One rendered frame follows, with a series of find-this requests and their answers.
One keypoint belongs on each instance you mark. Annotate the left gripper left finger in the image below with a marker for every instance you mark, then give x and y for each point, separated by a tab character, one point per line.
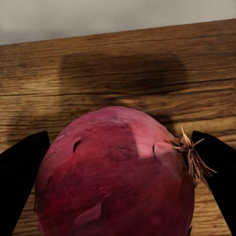
18	170

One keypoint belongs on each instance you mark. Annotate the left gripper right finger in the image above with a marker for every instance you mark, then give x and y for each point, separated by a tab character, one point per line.
221	160

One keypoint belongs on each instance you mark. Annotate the cutting board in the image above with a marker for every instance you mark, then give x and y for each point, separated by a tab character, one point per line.
181	76

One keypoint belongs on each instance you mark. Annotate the vidalia onion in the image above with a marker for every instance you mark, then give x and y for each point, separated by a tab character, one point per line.
116	171

